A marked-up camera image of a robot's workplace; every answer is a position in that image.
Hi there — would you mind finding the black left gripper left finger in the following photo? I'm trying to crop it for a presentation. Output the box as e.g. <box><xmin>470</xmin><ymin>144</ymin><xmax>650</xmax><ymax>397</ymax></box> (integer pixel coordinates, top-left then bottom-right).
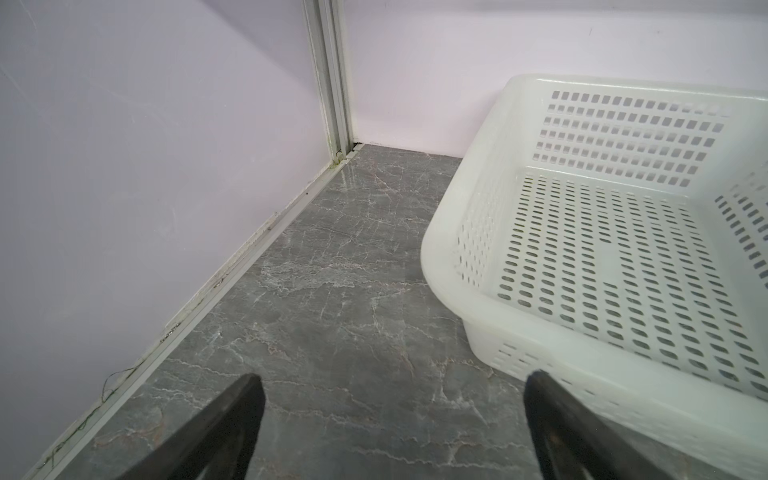
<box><xmin>120</xmin><ymin>373</ymin><xmax>266</xmax><ymax>479</ymax></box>

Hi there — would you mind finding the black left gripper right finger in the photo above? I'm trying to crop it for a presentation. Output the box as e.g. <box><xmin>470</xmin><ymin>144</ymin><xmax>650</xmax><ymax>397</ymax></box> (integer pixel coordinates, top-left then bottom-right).
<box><xmin>524</xmin><ymin>370</ymin><xmax>671</xmax><ymax>479</ymax></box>

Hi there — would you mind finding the white plastic basket left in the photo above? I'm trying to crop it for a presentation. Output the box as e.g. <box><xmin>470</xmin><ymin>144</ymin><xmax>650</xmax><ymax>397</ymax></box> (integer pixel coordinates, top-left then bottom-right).
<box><xmin>421</xmin><ymin>74</ymin><xmax>767</xmax><ymax>479</ymax></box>

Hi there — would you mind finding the aluminium frame post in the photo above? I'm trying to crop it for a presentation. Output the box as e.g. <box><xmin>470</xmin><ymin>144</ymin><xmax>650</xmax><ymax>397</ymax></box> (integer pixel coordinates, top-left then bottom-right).
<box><xmin>303</xmin><ymin>0</ymin><xmax>355</xmax><ymax>165</ymax></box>

